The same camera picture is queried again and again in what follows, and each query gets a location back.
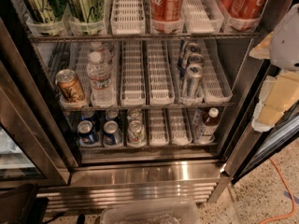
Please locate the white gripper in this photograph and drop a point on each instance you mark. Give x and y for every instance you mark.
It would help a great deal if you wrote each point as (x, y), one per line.
(286, 44)

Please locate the orange soda can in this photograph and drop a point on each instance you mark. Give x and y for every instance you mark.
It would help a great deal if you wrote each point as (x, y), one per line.
(70, 86)

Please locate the right front red cola can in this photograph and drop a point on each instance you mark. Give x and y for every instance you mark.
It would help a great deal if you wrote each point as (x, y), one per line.
(246, 9)

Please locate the front silver slim can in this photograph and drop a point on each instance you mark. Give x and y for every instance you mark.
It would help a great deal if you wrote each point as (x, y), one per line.
(192, 80)

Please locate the silver slim can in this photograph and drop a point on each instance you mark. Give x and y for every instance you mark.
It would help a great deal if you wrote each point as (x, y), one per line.
(192, 80)
(186, 47)
(189, 59)

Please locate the middle silver slim can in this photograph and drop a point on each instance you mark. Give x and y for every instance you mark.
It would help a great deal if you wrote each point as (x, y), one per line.
(189, 59)

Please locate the rear silver slim can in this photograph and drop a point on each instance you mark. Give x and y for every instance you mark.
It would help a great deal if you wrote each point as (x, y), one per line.
(186, 47)

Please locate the middle red cola can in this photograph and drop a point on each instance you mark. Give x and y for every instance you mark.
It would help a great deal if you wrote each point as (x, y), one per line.
(166, 10)

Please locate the rear silver can bottom shelf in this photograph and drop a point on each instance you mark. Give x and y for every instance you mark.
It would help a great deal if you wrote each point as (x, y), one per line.
(134, 114)

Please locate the front silver red can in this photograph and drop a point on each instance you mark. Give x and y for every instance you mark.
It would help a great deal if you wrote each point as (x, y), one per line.
(136, 133)

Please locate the rear middle blue can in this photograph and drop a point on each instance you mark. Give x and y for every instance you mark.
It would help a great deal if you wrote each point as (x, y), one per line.
(113, 115)

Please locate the blue can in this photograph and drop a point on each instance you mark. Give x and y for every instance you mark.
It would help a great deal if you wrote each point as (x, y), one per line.
(113, 115)
(112, 134)
(87, 133)
(92, 117)

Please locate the front middle blue can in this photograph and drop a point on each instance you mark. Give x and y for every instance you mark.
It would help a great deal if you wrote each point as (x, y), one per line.
(112, 134)

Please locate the rear left blue can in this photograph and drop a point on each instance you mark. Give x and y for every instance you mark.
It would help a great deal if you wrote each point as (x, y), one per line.
(92, 117)

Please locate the front left blue can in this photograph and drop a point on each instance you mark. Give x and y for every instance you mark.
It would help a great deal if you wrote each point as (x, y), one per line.
(87, 133)

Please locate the right green can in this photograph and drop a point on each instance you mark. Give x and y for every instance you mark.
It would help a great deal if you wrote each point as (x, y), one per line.
(87, 10)

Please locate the green can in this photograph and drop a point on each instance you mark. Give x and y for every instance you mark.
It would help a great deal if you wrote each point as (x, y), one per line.
(87, 10)
(46, 11)

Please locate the left green can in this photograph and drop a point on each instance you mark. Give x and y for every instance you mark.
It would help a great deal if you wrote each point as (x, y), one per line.
(46, 11)

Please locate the fridge door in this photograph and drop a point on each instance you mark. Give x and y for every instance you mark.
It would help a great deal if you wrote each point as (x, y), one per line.
(37, 142)

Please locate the brown bottle white cap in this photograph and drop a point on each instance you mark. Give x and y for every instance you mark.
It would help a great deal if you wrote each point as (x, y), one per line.
(206, 124)

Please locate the front clear water bottle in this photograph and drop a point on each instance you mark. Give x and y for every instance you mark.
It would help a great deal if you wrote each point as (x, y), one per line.
(99, 75)

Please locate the clear water bottle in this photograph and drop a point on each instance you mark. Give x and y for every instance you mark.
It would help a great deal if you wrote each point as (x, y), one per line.
(101, 48)
(99, 75)

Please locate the rear clear water bottle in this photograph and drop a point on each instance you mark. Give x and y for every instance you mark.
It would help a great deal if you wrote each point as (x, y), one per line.
(101, 48)

